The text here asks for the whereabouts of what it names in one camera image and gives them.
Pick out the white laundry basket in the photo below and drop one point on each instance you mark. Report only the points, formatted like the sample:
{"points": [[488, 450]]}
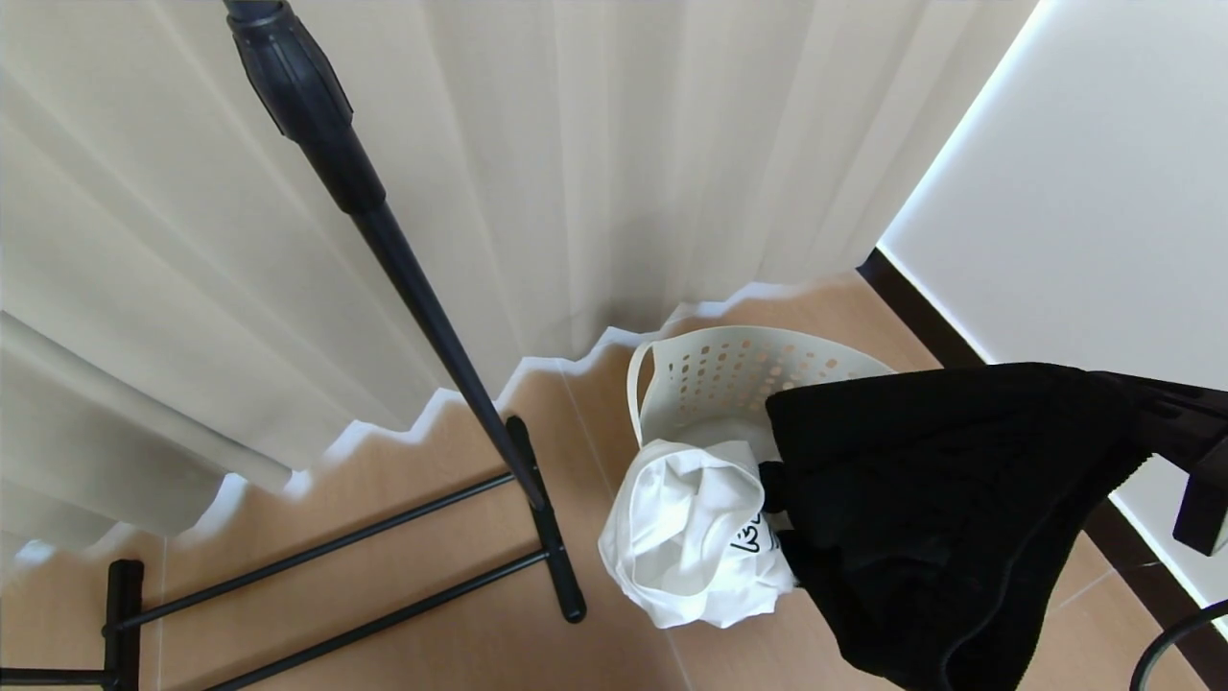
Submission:
{"points": [[662, 422]]}

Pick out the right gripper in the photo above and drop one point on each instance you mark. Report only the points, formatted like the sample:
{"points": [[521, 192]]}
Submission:
{"points": [[1204, 509]]}

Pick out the beige curtain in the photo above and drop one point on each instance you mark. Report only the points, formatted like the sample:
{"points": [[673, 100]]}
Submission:
{"points": [[624, 144]]}

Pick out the black garment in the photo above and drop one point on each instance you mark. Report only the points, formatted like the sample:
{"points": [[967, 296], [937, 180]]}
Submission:
{"points": [[940, 499]]}

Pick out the white garment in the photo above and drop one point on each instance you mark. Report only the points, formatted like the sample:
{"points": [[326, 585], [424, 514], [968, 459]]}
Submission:
{"points": [[681, 537]]}

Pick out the black clothes rack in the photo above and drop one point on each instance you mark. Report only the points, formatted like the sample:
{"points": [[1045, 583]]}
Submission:
{"points": [[297, 86]]}

